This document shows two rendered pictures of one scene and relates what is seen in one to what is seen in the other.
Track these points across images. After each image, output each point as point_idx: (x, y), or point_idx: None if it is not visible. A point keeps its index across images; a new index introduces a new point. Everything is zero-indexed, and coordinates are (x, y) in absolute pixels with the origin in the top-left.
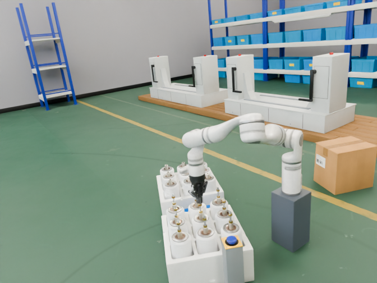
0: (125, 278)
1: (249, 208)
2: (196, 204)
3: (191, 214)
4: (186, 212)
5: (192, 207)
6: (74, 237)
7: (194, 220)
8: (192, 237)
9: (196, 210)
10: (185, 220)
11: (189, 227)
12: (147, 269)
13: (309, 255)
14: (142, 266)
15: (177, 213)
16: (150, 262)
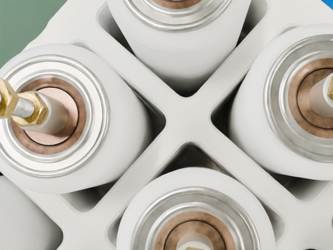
0: None
1: None
2: (320, 104)
3: (241, 101)
4: (300, 1)
5: (280, 86)
6: None
7: (137, 221)
8: (97, 221)
9: (265, 141)
10: (100, 161)
11: (175, 132)
12: (17, 37)
13: None
14: (16, 5)
15: (147, 29)
16: (50, 15)
